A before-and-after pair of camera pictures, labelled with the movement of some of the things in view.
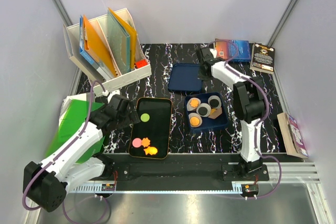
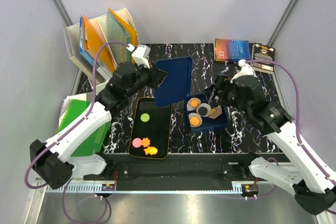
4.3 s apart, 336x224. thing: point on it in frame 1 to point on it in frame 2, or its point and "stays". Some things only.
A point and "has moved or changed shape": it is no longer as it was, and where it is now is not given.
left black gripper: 130,118 to 157,76
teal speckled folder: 119,43 stays
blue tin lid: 184,77 has moved or changed shape
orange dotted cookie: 212,110 stays
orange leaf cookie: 194,103 stays
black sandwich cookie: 202,110 stays
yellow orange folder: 132,33 stays
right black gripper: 201,76 to 222,82
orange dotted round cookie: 194,121 stays
